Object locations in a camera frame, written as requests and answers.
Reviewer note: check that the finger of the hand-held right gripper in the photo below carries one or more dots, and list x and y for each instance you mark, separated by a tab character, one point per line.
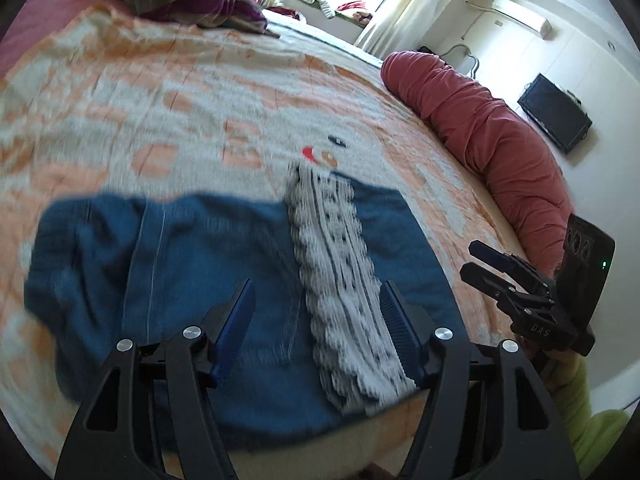
480	275
487	251

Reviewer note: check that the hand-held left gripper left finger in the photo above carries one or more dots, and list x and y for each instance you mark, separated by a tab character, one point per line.
232	330

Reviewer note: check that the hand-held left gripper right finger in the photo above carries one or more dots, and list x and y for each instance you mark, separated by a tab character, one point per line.
400	330

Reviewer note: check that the blue pants with lace trim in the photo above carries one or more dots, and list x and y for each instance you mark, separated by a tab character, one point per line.
200	285

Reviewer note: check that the person's right forearm green sleeve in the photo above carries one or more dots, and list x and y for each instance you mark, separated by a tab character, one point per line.
592	420

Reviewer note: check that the person's right hand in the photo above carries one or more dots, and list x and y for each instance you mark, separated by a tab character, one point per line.
555	370

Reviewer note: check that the red rolled duvet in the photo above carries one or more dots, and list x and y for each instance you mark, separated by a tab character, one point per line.
490	140

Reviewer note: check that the black monitor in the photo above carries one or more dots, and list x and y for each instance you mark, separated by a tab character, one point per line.
555	112

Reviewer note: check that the orange and white blanket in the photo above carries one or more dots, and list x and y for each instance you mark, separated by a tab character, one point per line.
150	110

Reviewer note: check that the white air conditioner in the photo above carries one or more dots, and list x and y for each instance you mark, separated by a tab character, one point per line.
522	12

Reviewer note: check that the cream bed sheet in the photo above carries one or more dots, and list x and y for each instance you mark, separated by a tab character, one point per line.
345	47

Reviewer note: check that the white curtain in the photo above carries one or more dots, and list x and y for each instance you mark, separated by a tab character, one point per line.
400	15

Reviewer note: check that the clothes on windowsill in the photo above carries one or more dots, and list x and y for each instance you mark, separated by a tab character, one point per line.
340	7

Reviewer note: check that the metal tube frame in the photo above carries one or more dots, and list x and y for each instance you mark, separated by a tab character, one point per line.
462	52

